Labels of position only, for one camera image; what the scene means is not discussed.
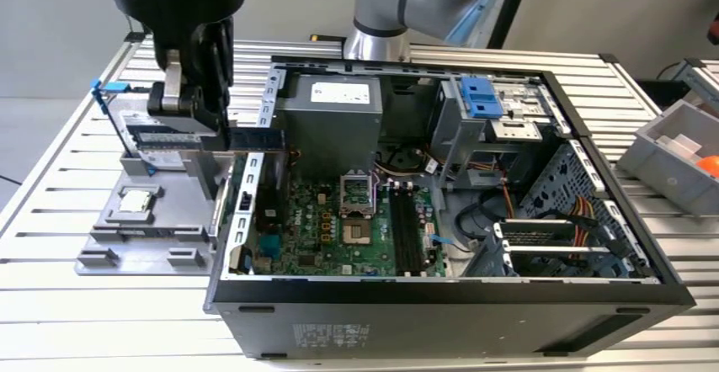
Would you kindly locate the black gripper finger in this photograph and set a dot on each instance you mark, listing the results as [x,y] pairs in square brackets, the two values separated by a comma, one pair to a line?
[174,100]
[216,73]

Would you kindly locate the dark RAM stick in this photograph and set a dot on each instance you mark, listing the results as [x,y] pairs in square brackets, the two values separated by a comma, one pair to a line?
[163,138]
[146,233]

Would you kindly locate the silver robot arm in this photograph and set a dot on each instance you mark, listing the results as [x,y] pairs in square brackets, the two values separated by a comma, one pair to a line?
[382,6]

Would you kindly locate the hard disk in blue carrier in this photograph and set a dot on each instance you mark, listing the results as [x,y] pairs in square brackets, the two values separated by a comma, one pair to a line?
[160,159]

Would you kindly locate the black bar yellow tip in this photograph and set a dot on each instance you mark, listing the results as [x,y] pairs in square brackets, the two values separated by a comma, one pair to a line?
[329,38]

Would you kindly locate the grey parts rack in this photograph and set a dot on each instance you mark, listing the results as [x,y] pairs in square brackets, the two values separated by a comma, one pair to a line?
[168,203]

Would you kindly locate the silver CPU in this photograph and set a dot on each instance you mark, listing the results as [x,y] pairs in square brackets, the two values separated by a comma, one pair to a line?
[135,201]

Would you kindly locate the grey power supply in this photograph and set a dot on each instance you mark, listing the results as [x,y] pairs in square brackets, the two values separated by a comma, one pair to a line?
[331,136]

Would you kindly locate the black round fan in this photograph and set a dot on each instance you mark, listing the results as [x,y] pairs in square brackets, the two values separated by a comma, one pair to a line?
[406,159]

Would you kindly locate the green motherboard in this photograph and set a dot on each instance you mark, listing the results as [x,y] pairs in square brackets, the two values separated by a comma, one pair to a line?
[315,258]

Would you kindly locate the CPU socket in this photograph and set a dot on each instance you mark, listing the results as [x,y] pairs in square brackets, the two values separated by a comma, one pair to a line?
[358,232]

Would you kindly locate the grey metal drive cage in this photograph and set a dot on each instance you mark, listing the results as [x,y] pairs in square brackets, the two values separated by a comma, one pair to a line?
[458,145]

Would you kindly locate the blue drive latch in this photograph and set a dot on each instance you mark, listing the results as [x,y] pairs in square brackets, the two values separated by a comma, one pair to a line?
[478,94]

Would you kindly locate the black PC case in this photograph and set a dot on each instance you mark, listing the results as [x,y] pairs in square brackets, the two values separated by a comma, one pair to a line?
[450,321]

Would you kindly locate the metal disk bay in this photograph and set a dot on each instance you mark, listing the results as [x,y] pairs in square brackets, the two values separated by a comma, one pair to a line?
[557,248]

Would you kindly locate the grey plastic bin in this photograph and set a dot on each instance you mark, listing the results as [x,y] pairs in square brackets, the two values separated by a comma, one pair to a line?
[663,178]

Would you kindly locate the white block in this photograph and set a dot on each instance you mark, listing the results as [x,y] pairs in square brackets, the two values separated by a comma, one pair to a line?
[679,145]

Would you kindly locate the grey crate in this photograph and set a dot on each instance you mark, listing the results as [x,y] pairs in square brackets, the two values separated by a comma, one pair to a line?
[702,73]

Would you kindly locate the dark red object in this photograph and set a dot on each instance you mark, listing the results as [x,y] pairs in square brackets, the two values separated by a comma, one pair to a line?
[714,31]

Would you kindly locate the orange ball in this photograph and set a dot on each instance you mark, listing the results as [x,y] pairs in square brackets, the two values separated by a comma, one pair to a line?
[709,166]

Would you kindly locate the black post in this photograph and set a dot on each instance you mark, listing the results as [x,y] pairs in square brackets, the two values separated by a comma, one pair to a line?
[515,1]

